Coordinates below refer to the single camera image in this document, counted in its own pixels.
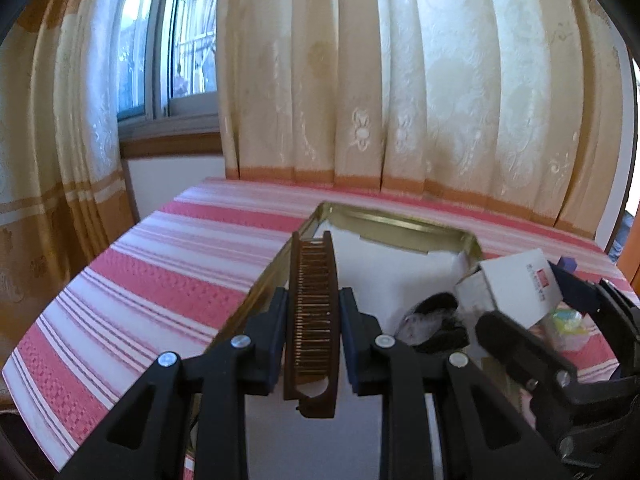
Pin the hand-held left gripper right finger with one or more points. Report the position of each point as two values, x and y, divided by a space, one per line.
348 355

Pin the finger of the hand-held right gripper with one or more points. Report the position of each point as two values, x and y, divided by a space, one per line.
582 295
520 350

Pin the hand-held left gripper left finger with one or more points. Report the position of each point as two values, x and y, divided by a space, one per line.
278 350

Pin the purple block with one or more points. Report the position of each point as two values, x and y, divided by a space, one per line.
568 264

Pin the clear plastic card box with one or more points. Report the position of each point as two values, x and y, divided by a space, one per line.
562 330

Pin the brown comb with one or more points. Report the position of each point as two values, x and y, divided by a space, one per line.
312 310

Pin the white cardboard box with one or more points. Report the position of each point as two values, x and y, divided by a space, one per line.
510 285

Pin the black round object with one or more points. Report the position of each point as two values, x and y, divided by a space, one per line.
435 325

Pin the gold metal tin tray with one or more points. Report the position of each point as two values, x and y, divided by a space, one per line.
400 227

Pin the dark chair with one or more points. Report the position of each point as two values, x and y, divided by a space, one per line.
624 235

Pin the white paper liner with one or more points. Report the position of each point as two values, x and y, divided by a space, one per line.
385 280

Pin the pink striped tablecloth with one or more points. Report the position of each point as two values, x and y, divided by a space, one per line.
150 280

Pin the wooden window sill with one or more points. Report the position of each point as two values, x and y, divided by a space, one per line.
170 137

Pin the wide cream patterned curtain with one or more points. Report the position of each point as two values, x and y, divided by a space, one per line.
425 85

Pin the narrow cream patterned curtain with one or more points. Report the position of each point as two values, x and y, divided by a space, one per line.
55 135

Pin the window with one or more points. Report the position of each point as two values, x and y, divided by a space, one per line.
170 45

